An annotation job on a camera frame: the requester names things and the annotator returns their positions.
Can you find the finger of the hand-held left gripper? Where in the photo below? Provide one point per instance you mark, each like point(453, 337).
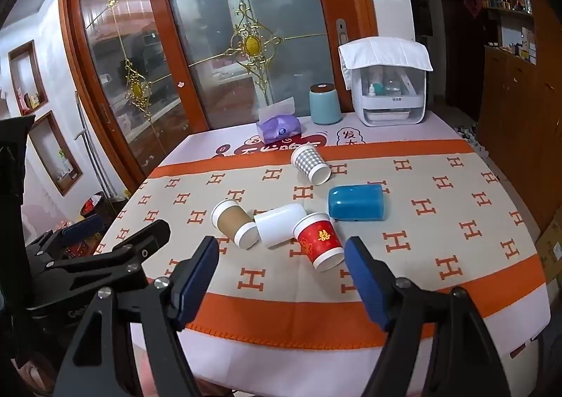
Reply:
point(81, 228)
point(131, 247)

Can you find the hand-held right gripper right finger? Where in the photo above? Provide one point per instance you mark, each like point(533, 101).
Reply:
point(366, 289)

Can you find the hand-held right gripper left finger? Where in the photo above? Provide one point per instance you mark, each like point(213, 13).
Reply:
point(195, 287)

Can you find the red paper cup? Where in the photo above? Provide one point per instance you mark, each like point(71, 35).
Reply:
point(316, 241)

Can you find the brown sleeved paper cup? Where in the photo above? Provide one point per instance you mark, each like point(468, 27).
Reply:
point(232, 223)

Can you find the blue plastic cup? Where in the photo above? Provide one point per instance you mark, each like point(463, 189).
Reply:
point(355, 203)

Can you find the white plastic cup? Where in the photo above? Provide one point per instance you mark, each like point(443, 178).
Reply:
point(279, 223)

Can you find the grey checked paper cup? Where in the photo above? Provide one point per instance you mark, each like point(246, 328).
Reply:
point(307, 160)

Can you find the black trash bin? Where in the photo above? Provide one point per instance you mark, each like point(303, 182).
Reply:
point(93, 208)

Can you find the metal mop pole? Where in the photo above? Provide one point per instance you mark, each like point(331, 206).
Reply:
point(90, 142)

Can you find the orange beige patterned blanket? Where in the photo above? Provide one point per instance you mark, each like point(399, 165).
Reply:
point(439, 212)

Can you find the wooden framed glass sliding door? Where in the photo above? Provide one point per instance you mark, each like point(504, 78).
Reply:
point(263, 6)
point(123, 72)

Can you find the purple tissue box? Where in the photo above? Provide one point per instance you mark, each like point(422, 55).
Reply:
point(279, 129)

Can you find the teal canister with brown lid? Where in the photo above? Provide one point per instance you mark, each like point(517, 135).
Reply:
point(325, 105)

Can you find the cardboard box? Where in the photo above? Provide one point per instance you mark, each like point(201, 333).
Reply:
point(551, 247)

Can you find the white countertop sterilizer box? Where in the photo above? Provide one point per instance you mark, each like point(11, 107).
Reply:
point(390, 100)

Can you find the wooden shelf cabinet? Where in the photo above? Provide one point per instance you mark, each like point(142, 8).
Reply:
point(518, 116)

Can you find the white folded towel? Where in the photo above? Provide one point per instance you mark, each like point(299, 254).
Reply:
point(386, 52)

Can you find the dark wooden door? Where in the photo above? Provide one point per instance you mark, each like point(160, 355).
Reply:
point(461, 50)

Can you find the large wooden wall niche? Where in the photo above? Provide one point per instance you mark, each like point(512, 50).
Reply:
point(55, 151)

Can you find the small wooden wall niche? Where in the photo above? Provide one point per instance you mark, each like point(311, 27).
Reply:
point(27, 76)

